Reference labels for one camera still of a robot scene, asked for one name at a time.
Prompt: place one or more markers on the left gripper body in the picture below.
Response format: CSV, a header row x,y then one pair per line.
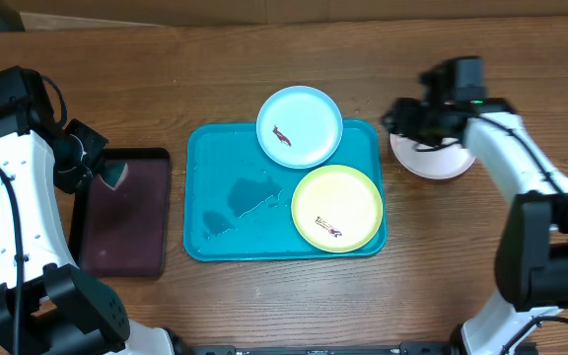
x,y
79,153

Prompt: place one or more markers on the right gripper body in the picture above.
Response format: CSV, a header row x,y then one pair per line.
x,y
417,124

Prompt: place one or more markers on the white plate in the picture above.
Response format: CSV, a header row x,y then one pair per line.
x,y
449,162

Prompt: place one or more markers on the green and pink sponge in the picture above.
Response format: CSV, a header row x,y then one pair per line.
x,y
114,174

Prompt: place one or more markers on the light blue plate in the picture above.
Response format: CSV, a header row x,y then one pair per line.
x,y
299,127

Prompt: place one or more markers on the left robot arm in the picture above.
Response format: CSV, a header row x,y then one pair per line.
x,y
48,305

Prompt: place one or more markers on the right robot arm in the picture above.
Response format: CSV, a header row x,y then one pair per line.
x,y
531,262

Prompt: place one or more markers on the black tray with red liquid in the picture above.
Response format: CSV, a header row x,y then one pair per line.
x,y
123,232

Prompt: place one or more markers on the teal plastic serving tray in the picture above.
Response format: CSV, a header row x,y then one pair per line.
x,y
237,201

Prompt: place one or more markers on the yellow green-rimmed plate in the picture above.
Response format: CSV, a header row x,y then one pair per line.
x,y
337,208

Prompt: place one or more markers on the cardboard sheet at back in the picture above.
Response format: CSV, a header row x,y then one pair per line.
x,y
269,12

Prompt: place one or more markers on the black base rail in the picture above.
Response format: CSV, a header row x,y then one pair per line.
x,y
404,348

